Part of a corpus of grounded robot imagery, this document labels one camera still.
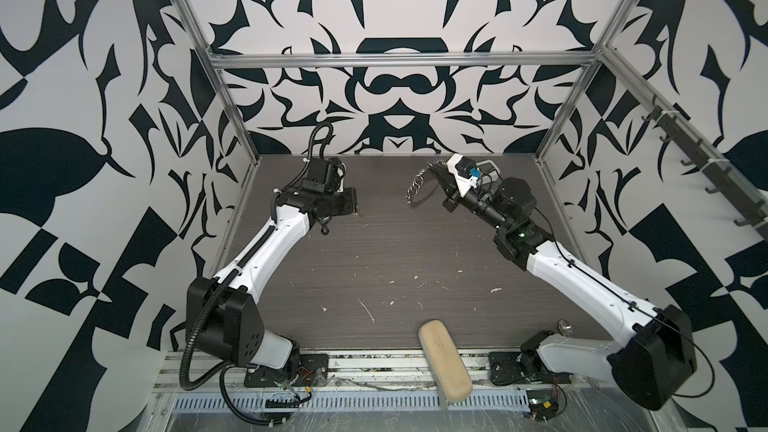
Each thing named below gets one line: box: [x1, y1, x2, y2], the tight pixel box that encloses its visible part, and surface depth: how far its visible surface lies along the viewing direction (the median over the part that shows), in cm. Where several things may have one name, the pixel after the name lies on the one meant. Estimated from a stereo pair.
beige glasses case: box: [418, 319, 473, 403], surface depth 74 cm
